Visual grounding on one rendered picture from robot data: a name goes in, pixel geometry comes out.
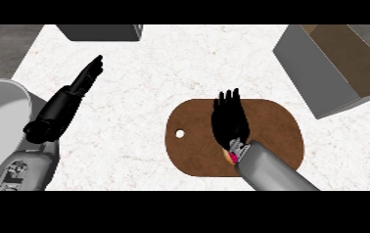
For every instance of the brown wooden cutting board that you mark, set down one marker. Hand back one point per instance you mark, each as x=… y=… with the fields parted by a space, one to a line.
x=191 y=145

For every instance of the dark grey box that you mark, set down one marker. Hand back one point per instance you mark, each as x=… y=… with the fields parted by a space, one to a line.
x=100 y=32

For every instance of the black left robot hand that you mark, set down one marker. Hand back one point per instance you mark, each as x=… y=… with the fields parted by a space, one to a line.
x=57 y=113

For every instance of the open cardboard box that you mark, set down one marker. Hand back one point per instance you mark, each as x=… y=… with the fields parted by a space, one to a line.
x=317 y=67

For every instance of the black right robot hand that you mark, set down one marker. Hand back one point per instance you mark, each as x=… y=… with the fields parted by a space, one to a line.
x=230 y=122

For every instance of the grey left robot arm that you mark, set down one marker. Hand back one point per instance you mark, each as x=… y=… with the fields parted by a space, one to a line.
x=20 y=168

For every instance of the orange squash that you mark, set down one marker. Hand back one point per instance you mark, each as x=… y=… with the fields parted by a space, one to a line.
x=230 y=157

